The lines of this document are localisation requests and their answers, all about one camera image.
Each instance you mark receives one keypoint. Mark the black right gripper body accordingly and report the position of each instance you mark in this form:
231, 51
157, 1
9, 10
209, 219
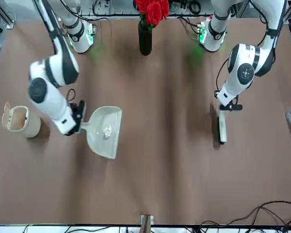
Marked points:
76, 116

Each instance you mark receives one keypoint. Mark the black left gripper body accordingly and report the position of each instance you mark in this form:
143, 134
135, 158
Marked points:
234, 100

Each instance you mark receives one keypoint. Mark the white brush with black bristles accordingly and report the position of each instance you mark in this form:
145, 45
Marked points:
223, 126

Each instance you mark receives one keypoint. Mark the pale green plastic dustpan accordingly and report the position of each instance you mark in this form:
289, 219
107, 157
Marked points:
97, 136

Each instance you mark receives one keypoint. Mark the white paper ball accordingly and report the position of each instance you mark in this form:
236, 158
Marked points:
108, 131

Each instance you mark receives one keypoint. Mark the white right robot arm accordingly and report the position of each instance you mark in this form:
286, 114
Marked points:
51, 104

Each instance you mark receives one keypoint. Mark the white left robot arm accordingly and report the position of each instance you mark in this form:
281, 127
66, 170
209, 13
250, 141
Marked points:
232, 87

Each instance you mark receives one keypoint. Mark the small beige lidded bin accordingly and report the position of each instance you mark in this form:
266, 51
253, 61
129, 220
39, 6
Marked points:
21, 121

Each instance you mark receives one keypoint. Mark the black vase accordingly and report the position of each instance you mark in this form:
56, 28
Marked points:
145, 41

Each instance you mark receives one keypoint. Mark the red rose bouquet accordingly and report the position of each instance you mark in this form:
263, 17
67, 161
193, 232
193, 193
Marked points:
155, 12

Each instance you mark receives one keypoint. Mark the aluminium camera post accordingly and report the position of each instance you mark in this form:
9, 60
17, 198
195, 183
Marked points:
146, 223

